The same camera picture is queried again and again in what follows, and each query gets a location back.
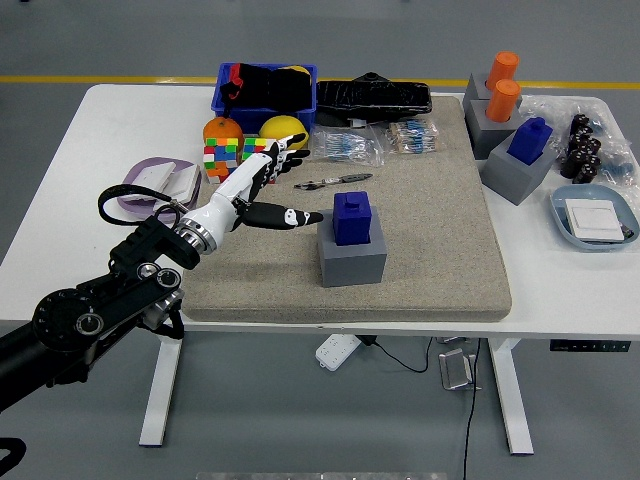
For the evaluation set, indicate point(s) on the yellow object in bin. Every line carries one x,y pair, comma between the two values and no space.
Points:
300,69

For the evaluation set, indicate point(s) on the clear bag of tan resistors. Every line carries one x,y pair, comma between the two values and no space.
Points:
412,137

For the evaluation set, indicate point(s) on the black desk control panel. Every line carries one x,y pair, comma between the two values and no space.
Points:
590,345

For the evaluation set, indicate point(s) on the blue square seal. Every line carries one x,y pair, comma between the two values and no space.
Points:
352,220
530,142

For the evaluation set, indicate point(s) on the flat metal bracket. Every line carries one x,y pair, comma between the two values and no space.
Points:
452,340

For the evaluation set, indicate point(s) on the black plastic-wrapped long item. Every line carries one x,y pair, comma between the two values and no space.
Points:
375,97

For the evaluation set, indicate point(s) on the white table leg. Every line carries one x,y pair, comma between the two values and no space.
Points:
512,400
160,390

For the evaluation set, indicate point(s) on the clear bag of blue resistors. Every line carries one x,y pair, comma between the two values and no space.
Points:
345,147

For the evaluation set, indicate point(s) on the grey round-hole seal holder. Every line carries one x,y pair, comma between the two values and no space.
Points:
475,92
487,137

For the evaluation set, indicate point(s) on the small metal pliers tool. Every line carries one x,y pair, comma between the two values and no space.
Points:
350,177

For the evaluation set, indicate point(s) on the grey-brown table mat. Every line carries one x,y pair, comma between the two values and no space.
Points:
425,240

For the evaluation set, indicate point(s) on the multicoloured puzzle cube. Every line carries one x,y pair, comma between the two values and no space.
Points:
217,155
252,146

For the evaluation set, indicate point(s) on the orange round seal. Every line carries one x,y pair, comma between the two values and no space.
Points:
502,102
504,67

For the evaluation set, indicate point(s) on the purple tray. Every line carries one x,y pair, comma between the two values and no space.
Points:
132,172

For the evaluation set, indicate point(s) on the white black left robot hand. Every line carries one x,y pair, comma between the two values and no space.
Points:
225,200

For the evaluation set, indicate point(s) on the white wall switch plate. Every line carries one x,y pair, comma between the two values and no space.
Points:
150,177
185,182
595,220

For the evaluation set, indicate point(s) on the light blue tray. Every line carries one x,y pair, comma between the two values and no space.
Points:
595,192

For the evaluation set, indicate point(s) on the clear bag of blue parts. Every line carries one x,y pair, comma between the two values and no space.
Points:
620,170

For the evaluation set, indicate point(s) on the blue plastic bin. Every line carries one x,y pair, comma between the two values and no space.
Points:
250,120

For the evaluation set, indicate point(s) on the black cloth with red trim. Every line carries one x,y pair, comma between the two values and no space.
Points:
270,87

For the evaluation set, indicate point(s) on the clear bag of black capacitors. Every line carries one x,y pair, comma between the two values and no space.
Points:
580,150

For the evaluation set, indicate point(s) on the large metal bracket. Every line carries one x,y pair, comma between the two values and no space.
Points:
455,370

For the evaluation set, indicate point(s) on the grey square-hole seal holder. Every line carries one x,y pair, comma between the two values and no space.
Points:
350,265
510,180

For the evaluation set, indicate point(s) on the white power strip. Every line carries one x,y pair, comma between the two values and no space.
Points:
335,352

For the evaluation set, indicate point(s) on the orange fruit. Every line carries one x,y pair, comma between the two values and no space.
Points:
222,131

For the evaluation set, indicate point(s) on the yellow lemon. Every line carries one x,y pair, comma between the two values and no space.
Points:
280,126

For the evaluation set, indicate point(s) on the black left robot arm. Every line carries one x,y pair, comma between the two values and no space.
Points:
125,295

